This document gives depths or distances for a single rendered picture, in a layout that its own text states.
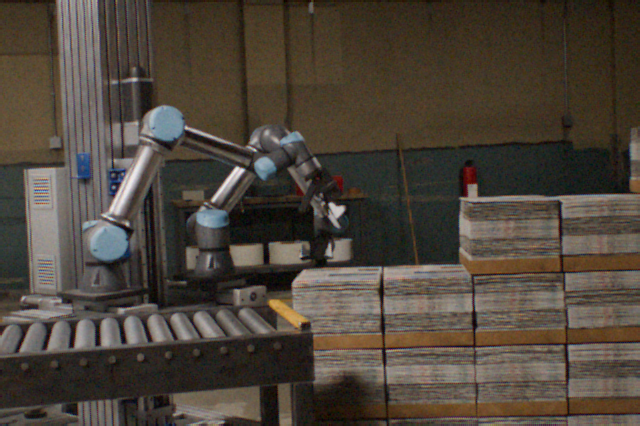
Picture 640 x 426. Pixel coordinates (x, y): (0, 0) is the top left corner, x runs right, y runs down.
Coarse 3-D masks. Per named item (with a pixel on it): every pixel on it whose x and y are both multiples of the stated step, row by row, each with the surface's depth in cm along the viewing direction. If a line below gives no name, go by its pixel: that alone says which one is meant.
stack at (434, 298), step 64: (320, 320) 317; (384, 320) 334; (448, 320) 314; (512, 320) 312; (576, 320) 310; (320, 384) 318; (384, 384) 316; (448, 384) 315; (512, 384) 313; (576, 384) 311
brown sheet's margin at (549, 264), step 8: (464, 256) 329; (464, 264) 330; (472, 264) 311; (480, 264) 311; (488, 264) 311; (496, 264) 311; (504, 264) 311; (512, 264) 311; (520, 264) 310; (528, 264) 310; (536, 264) 310; (544, 264) 310; (552, 264) 310; (560, 264) 310; (472, 272) 312; (480, 272) 311; (488, 272) 311; (496, 272) 311; (504, 272) 311; (512, 272) 311; (520, 272) 311
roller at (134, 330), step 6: (132, 318) 272; (138, 318) 275; (126, 324) 268; (132, 324) 261; (138, 324) 262; (126, 330) 260; (132, 330) 252; (138, 330) 251; (126, 336) 255; (132, 336) 244; (138, 336) 242; (144, 336) 246; (132, 342) 237; (138, 342) 234; (144, 342) 236
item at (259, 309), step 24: (144, 312) 282; (168, 312) 280; (192, 312) 281; (216, 312) 282; (264, 312) 285; (0, 336) 269; (24, 336) 271; (48, 336) 272; (72, 336) 273; (96, 336) 275; (120, 336) 276
